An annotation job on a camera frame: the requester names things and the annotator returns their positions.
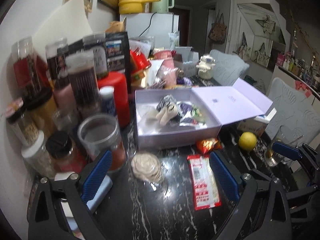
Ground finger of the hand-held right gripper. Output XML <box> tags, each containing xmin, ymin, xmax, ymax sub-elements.
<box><xmin>271</xmin><ymin>141</ymin><xmax>303</xmax><ymax>161</ymax></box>

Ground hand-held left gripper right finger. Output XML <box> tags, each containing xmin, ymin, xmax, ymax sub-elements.
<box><xmin>209</xmin><ymin>151</ymin><xmax>292</xmax><ymax>240</ymax></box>

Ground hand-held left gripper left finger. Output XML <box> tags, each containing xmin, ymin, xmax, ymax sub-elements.
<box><xmin>27</xmin><ymin>150</ymin><xmax>113</xmax><ymax>240</ymax></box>

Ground green snack packet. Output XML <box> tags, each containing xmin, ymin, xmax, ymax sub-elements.
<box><xmin>192</xmin><ymin>107</ymin><xmax>207</xmax><ymax>124</ymax></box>

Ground lavender gift box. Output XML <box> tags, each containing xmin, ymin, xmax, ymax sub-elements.
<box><xmin>135</xmin><ymin>78</ymin><xmax>273</xmax><ymax>151</ymax></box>

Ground purple foil packet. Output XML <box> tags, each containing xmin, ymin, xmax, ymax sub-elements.
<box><xmin>179</xmin><ymin>101</ymin><xmax>194</xmax><ymax>117</ymax></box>

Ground beige soft toy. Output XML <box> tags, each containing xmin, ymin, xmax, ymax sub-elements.
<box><xmin>155</xmin><ymin>105</ymin><xmax>179</xmax><ymax>125</ymax></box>

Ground clear glass mug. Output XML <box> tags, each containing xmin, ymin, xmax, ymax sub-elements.
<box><xmin>264</xmin><ymin>126</ymin><xmax>292</xmax><ymax>168</ymax></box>

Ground red and white snack packet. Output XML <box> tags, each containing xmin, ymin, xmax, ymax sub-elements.
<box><xmin>187</xmin><ymin>154</ymin><xmax>222</xmax><ymax>211</ymax></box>

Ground orange red snack packet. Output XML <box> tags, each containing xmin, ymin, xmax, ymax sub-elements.
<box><xmin>196</xmin><ymin>137</ymin><xmax>223</xmax><ymax>154</ymax></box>

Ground yellow lemon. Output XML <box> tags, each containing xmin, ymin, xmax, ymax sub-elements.
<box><xmin>238</xmin><ymin>132</ymin><xmax>258</xmax><ymax>152</ymax></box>

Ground white and blue box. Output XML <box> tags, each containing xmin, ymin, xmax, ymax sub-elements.
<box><xmin>255</xmin><ymin>107</ymin><xmax>278</xmax><ymax>124</ymax></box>

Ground printed cardboard carton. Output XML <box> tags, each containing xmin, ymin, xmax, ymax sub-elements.
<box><xmin>236</xmin><ymin>120</ymin><xmax>268</xmax><ymax>137</ymax></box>

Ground light blue covered chair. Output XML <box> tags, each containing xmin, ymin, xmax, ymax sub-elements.
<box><xmin>265</xmin><ymin>77</ymin><xmax>320</xmax><ymax>145</ymax></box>
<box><xmin>209</xmin><ymin>49</ymin><xmax>250</xmax><ymax>87</ymax></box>

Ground clear bag of round biscuits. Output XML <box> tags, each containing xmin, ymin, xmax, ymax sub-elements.
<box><xmin>131</xmin><ymin>151</ymin><xmax>164</xmax><ymax>184</ymax></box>

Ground pink paper tags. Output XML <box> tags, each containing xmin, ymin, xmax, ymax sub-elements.
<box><xmin>295</xmin><ymin>80</ymin><xmax>313</xmax><ymax>97</ymax></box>

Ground blue tube with white cap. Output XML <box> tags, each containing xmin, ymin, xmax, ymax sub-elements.
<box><xmin>99</xmin><ymin>86</ymin><xmax>118</xmax><ymax>120</ymax></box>

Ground row of small bottles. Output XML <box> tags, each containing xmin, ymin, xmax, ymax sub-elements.
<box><xmin>276</xmin><ymin>52</ymin><xmax>320</xmax><ymax>85</ymax></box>

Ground red cylindrical canister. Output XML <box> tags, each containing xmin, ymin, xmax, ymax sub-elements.
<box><xmin>97</xmin><ymin>71</ymin><xmax>130</xmax><ymax>129</ymax></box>

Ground beige tote bag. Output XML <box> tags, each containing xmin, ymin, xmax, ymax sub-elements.
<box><xmin>237</xmin><ymin>32</ymin><xmax>252</xmax><ymax>60</ymax></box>
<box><xmin>254</xmin><ymin>42</ymin><xmax>272</xmax><ymax>67</ymax></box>

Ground group of food jars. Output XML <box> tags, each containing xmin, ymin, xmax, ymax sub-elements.
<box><xmin>5</xmin><ymin>34</ymin><xmax>110</xmax><ymax>178</ymax></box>

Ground white robot figurine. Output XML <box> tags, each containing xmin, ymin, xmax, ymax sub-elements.
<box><xmin>196</xmin><ymin>54</ymin><xmax>217</xmax><ymax>79</ymax></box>

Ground white grey cardboard box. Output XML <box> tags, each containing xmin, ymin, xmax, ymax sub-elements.
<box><xmin>175</xmin><ymin>46</ymin><xmax>200</xmax><ymax>77</ymax></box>

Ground red snack bag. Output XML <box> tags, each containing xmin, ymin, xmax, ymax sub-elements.
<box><xmin>130</xmin><ymin>50</ymin><xmax>150</xmax><ymax>70</ymax></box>

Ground black stand-up pouch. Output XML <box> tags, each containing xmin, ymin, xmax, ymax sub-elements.
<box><xmin>105</xmin><ymin>31</ymin><xmax>132</xmax><ymax>93</ymax></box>

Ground brown tote bag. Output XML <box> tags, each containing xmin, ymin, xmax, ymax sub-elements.
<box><xmin>208</xmin><ymin>11</ymin><xmax>229</xmax><ymax>44</ymax></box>

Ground white ribbed plastic container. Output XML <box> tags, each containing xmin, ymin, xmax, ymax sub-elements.
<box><xmin>130</xmin><ymin>40</ymin><xmax>153</xmax><ymax>53</ymax></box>

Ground green and white pouch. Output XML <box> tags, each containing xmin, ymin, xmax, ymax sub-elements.
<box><xmin>169</xmin><ymin>31</ymin><xmax>180</xmax><ymax>50</ymax></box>

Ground dark brown door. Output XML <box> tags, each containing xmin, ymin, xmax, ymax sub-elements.
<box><xmin>172</xmin><ymin>7</ymin><xmax>193</xmax><ymax>47</ymax></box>

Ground white foam board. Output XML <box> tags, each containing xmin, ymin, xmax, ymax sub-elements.
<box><xmin>32</xmin><ymin>0</ymin><xmax>94</xmax><ymax>53</ymax></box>

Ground white refrigerator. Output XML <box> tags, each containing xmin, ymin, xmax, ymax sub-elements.
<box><xmin>119</xmin><ymin>12</ymin><xmax>180</xmax><ymax>43</ymax></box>

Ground yellow cooking pot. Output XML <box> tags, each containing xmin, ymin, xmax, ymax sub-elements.
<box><xmin>118</xmin><ymin>0</ymin><xmax>159</xmax><ymax>15</ymax></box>

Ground pale green electric kettle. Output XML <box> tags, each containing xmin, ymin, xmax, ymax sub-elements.
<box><xmin>152</xmin><ymin>0</ymin><xmax>175</xmax><ymax>13</ymax></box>

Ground black power cable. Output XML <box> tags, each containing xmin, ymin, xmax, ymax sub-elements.
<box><xmin>139</xmin><ymin>12</ymin><xmax>157</xmax><ymax>38</ymax></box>

